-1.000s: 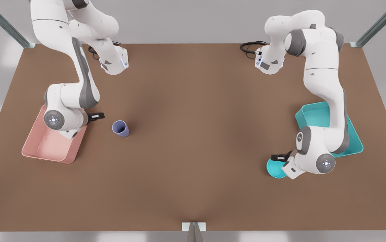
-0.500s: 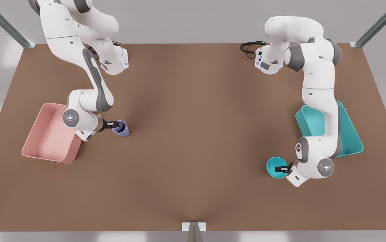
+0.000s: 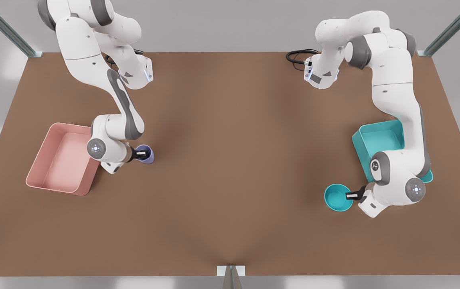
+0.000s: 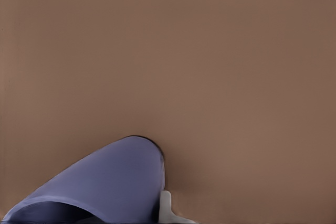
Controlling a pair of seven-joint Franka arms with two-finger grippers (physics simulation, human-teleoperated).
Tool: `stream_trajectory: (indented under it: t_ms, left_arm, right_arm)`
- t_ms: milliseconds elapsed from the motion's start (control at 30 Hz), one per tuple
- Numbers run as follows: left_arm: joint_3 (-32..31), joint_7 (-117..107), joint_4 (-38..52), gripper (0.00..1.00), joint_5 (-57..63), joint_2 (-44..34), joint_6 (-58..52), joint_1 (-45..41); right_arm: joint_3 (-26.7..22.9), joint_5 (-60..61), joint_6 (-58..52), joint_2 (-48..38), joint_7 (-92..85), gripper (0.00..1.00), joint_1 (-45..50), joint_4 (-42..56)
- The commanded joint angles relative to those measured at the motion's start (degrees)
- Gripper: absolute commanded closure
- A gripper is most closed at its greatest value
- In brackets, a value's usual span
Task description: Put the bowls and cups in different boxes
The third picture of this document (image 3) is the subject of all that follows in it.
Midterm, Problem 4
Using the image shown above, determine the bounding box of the black cable loop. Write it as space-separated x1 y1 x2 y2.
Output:
105 49 145 68
286 49 322 65

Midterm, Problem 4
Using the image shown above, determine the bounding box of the silver frame post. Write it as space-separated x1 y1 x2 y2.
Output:
0 0 43 58
217 265 246 289
417 0 460 57

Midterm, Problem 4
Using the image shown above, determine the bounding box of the pink box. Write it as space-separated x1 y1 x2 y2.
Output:
26 122 101 196

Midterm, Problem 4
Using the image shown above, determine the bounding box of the teal box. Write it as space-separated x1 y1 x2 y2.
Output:
352 120 434 184

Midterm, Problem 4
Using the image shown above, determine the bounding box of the teal bowl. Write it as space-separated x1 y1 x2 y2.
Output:
324 184 353 212

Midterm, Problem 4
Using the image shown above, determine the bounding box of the purple cup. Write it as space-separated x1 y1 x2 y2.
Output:
136 144 155 165

